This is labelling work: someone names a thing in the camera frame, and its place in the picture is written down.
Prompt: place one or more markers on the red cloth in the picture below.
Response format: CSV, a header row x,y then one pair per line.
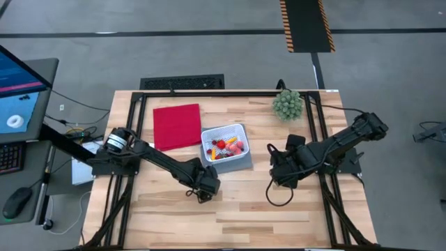
x,y
177,125

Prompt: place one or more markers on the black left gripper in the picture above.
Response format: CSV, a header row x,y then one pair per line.
x,y
207,181

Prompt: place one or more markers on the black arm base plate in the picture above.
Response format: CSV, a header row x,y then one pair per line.
x,y
350,164
115,169

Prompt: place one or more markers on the black keyboard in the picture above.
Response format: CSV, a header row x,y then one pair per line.
x,y
10,158
181,82

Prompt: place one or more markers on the green grape bunch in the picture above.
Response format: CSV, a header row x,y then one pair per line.
x,y
287,104

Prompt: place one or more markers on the computer monitor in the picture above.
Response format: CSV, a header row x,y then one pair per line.
x,y
17,111

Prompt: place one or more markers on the black clamp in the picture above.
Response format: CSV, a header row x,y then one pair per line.
x,y
281,84

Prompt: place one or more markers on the black computer mouse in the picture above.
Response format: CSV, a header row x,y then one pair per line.
x,y
17,202

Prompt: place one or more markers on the white mesh plastic basket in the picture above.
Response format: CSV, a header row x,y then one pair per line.
x,y
223,131

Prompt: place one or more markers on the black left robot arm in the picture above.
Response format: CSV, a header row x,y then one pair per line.
x,y
163,162

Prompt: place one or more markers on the black metal table frame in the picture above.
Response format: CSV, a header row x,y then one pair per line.
x,y
226,94

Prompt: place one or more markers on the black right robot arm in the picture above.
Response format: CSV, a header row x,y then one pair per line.
x,y
348,137

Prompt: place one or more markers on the grey desk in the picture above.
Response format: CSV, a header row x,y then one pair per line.
x,y
47,69

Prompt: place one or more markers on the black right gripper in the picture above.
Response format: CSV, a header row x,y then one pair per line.
x,y
289,164

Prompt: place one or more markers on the grey square mat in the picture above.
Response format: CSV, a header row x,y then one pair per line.
x,y
237,166

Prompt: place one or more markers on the white box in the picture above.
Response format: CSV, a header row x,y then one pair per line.
x,y
82,174

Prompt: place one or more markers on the black monitor stand bar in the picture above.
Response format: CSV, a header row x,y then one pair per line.
x,y
62,143

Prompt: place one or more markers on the black mat with orange stripes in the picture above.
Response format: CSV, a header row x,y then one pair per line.
x,y
306,24

